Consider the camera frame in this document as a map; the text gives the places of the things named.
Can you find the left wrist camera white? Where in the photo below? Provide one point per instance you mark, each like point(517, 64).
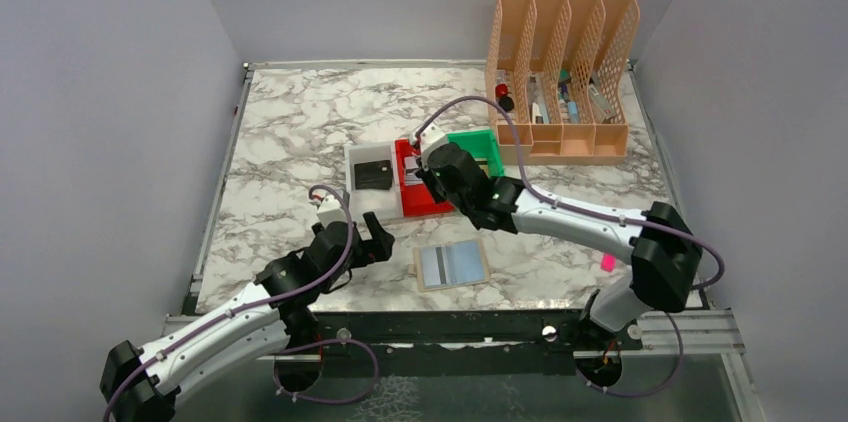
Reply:
point(330, 209)

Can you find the black credit card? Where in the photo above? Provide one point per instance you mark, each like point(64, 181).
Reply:
point(373, 175)

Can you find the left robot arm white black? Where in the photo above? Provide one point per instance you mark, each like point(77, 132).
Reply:
point(269, 315)

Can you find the green plastic bin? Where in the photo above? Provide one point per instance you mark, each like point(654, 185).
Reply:
point(483, 147)

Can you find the red black item in organizer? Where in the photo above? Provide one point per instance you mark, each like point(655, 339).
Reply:
point(504, 98)

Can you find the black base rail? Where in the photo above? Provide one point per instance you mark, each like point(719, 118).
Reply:
point(446, 343)

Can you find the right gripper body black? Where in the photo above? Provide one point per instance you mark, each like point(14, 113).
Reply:
point(429, 171)

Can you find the pink highlighter marker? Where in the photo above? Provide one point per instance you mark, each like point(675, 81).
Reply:
point(608, 263)

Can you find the silver credit card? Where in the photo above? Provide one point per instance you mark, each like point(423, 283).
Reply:
point(411, 168)

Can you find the white plastic bin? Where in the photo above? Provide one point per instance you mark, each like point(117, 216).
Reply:
point(385, 204)

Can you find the orange mesh file organizer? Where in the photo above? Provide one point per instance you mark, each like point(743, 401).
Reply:
point(556, 66)

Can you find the stationery items in organizer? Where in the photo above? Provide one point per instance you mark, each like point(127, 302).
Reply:
point(603, 109)

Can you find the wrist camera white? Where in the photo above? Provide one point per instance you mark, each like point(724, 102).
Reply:
point(330, 209)
point(429, 140)

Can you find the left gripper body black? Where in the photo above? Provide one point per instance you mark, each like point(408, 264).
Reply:
point(361, 243)

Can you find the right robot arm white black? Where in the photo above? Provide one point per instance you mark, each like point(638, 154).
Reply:
point(656, 243)

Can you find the red plastic bin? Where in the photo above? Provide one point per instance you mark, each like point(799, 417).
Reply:
point(416, 200)

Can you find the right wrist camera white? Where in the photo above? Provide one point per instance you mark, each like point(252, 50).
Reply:
point(429, 140)

